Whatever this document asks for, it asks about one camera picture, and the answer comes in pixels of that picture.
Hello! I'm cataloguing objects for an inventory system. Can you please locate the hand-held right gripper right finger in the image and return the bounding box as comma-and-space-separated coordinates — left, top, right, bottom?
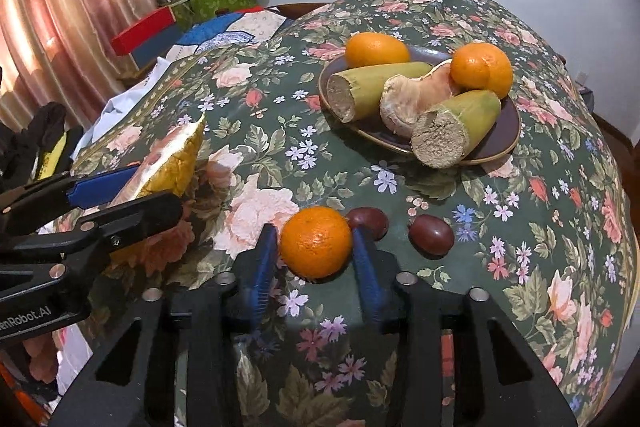
350, 227, 581, 427

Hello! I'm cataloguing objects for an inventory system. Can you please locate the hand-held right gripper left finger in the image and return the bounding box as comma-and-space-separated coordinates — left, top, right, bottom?
47, 223, 281, 427

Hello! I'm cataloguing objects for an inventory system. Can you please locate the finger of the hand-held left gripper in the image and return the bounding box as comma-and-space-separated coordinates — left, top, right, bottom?
0, 164, 143, 228
10, 189, 183, 265

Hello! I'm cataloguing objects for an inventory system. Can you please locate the small tangerine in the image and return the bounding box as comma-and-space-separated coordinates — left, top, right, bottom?
280, 206, 354, 280

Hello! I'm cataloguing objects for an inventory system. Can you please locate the pomelo wedge with yellow peel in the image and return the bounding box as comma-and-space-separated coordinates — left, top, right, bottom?
112, 113, 207, 208

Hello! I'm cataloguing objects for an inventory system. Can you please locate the peeled pomelo segment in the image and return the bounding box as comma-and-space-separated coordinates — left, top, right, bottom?
379, 59, 463, 138

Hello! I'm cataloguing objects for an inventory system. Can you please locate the short sugarcane piece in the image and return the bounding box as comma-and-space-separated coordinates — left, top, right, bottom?
411, 90, 502, 169

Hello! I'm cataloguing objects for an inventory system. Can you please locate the dark purple plate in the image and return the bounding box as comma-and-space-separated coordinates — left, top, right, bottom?
318, 44, 522, 166

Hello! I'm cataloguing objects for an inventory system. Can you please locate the long sugarcane piece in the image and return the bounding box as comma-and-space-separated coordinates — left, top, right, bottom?
326, 62, 433, 124

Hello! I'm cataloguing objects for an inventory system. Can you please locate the large orange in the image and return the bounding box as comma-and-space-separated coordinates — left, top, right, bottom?
345, 33, 412, 68
450, 42, 514, 99

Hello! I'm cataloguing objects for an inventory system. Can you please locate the dark red date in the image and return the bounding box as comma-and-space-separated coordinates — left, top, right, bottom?
346, 207, 389, 242
409, 214, 455, 256

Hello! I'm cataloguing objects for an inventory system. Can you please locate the dark cloth with yellow patch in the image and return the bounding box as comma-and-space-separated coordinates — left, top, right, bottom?
0, 102, 83, 188

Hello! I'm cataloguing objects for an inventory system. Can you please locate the floral green tablecloth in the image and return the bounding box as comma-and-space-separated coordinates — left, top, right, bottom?
50, 0, 640, 427

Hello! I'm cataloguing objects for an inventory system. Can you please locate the red and blue box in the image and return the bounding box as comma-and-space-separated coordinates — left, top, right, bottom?
111, 9, 178, 68

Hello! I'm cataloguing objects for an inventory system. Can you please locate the pink striped curtain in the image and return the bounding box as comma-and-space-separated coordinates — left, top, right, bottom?
0, 0, 166, 128

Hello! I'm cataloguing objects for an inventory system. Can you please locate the blue and white cloth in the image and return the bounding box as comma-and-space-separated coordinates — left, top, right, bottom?
165, 9, 296, 62

